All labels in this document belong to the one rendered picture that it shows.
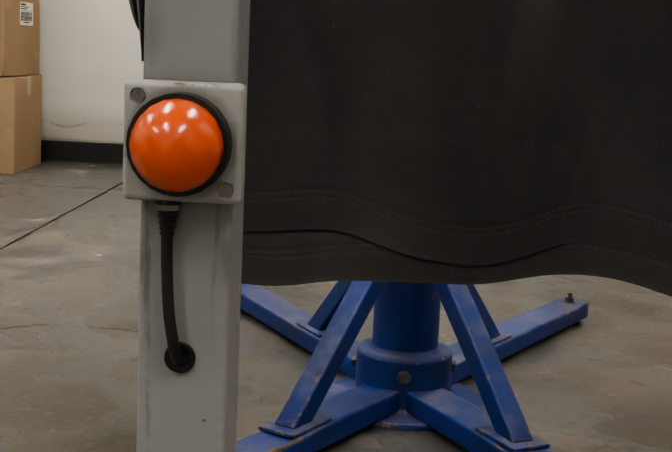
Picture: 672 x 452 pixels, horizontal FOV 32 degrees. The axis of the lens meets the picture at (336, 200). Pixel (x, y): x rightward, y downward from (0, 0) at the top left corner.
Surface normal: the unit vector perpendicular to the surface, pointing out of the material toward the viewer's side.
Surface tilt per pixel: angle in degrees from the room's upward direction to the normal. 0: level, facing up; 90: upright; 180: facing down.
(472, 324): 43
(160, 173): 119
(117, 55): 90
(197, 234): 90
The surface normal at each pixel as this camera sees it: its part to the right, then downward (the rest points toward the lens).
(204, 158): 0.68, 0.29
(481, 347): 0.32, -0.62
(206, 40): -0.06, 0.15
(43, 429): 0.04, -0.99
